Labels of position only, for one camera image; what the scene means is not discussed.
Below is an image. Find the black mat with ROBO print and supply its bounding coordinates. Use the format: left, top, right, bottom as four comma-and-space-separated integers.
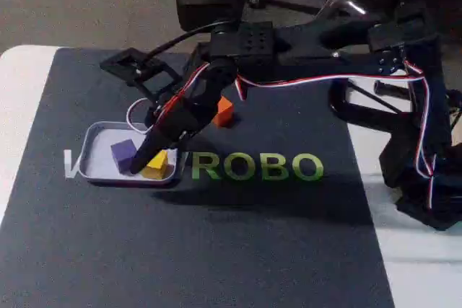
0, 47, 395, 308

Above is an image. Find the orange cube block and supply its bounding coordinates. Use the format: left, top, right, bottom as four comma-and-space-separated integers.
212, 96, 235, 128

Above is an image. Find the black camera cable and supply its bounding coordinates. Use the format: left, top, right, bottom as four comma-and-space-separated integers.
143, 20, 240, 61

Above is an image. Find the white looped cable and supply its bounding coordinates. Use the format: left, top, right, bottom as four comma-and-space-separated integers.
126, 98, 157, 134

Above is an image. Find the purple cube block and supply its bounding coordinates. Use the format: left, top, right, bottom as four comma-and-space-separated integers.
110, 138, 139, 173

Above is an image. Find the red white blue servo cable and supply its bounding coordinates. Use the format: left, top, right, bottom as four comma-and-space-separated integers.
233, 58, 438, 212

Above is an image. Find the black camera mount frame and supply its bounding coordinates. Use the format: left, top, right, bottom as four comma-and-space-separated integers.
100, 47, 182, 107

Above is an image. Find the pale rounded rectangular tray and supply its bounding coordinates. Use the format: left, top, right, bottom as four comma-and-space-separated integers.
79, 121, 181, 188

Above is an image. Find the black C-clamp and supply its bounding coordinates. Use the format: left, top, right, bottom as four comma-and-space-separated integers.
326, 77, 413, 133

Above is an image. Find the yellow cube block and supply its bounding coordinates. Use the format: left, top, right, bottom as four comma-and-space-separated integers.
141, 150, 170, 180

